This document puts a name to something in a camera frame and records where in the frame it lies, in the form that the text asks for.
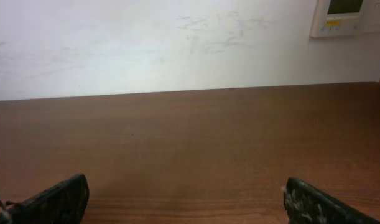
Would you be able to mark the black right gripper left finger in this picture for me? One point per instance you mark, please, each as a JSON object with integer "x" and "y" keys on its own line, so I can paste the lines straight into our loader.
{"x": 63, "y": 203}

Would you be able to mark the white wall control panel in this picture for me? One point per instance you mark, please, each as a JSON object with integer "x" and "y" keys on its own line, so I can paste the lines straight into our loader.
{"x": 336, "y": 18}

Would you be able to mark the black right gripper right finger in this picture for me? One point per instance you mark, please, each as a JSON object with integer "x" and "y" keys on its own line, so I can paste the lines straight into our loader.
{"x": 306, "y": 204}

